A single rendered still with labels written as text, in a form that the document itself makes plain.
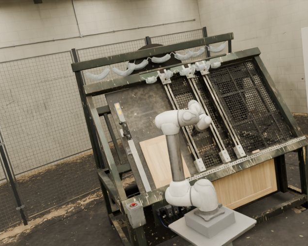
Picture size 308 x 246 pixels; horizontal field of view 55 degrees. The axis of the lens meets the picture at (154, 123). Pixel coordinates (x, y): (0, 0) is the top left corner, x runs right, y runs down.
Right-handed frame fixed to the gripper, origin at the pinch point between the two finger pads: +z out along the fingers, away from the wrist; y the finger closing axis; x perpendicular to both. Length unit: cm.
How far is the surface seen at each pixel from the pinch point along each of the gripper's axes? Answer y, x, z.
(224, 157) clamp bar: -32.7, -23.0, 1.5
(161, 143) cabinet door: 3.2, 33.2, 6.6
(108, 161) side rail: 1, 89, 3
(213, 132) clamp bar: -3.5, -24.3, 1.6
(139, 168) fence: -14, 64, 4
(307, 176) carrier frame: -82, -125, 28
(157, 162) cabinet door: -14.2, 43.9, 6.5
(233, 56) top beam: 76, -90, 0
